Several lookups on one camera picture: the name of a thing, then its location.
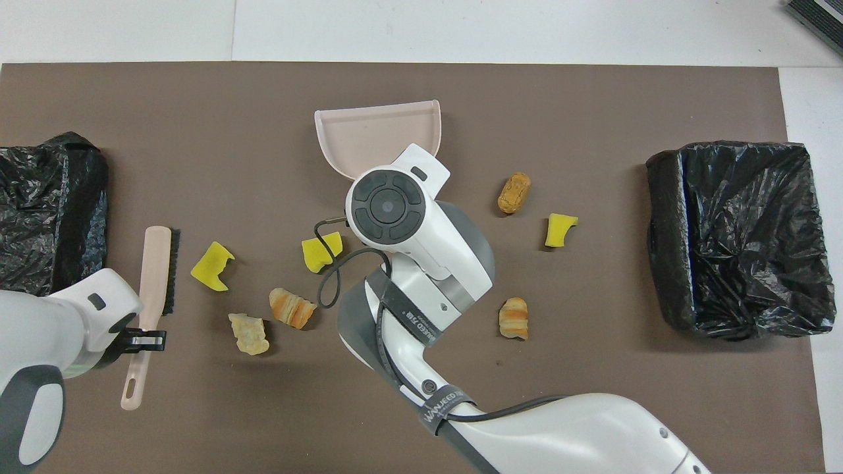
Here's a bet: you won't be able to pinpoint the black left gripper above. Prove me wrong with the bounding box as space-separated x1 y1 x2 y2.
99 315 167 369

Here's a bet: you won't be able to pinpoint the beige hand brush black bristles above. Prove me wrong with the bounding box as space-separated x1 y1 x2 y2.
121 226 180 411

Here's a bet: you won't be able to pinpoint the notched yellow sponge piece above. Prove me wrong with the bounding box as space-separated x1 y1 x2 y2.
190 242 236 292

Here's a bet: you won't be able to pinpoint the pale green sponge piece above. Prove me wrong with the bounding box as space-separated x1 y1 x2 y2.
228 313 271 356

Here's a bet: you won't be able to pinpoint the striped orange bread chunk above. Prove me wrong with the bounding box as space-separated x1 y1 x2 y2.
269 288 317 330

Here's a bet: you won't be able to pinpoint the beige plastic dustpan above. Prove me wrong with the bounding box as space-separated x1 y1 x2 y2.
314 100 442 182

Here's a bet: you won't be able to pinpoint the striped croissant bread piece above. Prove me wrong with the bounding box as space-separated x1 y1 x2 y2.
499 297 530 340

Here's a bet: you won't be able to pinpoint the brown oblong bread roll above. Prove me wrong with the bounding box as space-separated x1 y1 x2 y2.
497 172 532 215

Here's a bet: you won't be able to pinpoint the small yellow sponge piece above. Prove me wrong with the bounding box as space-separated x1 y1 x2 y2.
545 213 579 248

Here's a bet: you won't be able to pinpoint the bin with glossy black bag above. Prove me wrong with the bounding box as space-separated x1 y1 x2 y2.
0 132 109 297
645 140 837 340

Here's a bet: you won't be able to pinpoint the brown table mat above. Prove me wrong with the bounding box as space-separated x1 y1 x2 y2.
0 63 827 474

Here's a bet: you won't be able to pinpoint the dark ribbed panel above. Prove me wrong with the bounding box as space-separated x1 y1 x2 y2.
786 0 843 57

